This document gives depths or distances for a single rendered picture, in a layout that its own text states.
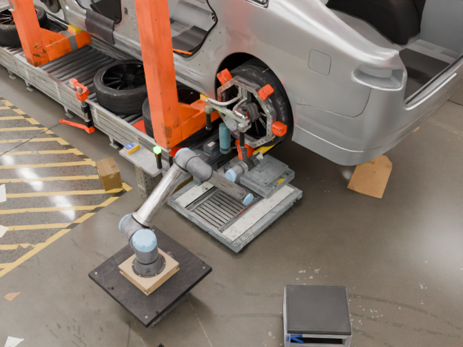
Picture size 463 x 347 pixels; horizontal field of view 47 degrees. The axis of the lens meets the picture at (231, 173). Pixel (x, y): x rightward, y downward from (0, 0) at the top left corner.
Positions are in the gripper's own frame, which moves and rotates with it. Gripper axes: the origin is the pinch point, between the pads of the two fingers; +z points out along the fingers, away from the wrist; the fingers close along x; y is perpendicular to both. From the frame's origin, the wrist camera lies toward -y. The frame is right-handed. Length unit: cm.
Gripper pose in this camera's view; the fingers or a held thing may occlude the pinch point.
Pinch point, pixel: (260, 151)
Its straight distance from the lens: 404.9
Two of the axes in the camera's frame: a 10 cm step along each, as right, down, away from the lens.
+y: 5.3, 8.4, 1.1
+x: 5.1, -2.1, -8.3
